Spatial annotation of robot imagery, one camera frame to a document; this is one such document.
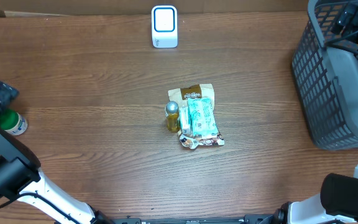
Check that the white barcode scanner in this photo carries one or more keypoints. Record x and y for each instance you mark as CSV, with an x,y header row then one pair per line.
x,y
164,27

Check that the green lid white jar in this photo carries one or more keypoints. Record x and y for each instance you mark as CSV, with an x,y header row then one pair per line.
x,y
13,122

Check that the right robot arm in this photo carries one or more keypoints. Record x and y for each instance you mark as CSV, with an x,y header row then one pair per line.
x,y
337,202

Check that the yellow liquid bottle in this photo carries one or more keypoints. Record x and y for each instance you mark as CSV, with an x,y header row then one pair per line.
x,y
172,115

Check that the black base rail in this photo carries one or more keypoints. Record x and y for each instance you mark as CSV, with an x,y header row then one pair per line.
x,y
247,219

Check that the grey plastic basket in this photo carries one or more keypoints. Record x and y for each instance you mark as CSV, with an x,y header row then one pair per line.
x,y
325,71

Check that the brown beige snack pouch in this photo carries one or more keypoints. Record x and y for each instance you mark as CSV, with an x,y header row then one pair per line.
x,y
181,97

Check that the teal snack package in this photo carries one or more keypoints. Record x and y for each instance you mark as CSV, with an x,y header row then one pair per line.
x,y
203,123

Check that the small white teal box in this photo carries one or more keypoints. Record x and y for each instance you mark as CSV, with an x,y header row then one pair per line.
x,y
185,123

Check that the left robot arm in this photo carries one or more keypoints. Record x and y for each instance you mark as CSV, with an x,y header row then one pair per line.
x,y
21,176

